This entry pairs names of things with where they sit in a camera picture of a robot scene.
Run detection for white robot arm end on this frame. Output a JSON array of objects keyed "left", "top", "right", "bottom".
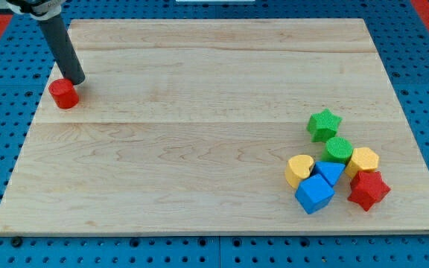
[{"left": 6, "top": 0, "right": 66, "bottom": 21}]

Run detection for light wooden board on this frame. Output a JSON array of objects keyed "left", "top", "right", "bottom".
[{"left": 0, "top": 19, "right": 429, "bottom": 237}]

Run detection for yellow heart block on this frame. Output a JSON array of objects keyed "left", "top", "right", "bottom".
[{"left": 285, "top": 154, "right": 314, "bottom": 188}]

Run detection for green star block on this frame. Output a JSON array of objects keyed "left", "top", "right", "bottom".
[{"left": 306, "top": 109, "right": 343, "bottom": 142}]

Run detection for blue cube block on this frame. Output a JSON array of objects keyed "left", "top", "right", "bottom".
[{"left": 295, "top": 174, "right": 335, "bottom": 214}]

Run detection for blue triangle block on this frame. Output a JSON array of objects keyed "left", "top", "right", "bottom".
[{"left": 311, "top": 162, "right": 346, "bottom": 187}]

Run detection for green cylinder block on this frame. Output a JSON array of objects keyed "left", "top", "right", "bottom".
[{"left": 321, "top": 137, "right": 354, "bottom": 164}]

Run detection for yellow hexagon block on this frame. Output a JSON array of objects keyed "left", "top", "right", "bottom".
[{"left": 344, "top": 147, "right": 380, "bottom": 179}]

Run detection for red cylinder block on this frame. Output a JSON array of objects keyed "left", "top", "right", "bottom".
[{"left": 48, "top": 78, "right": 79, "bottom": 109}]

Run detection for red star block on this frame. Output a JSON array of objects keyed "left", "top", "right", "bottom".
[{"left": 347, "top": 171, "right": 391, "bottom": 211}]

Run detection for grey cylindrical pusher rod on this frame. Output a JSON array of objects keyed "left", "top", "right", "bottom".
[{"left": 38, "top": 15, "right": 86, "bottom": 85}]

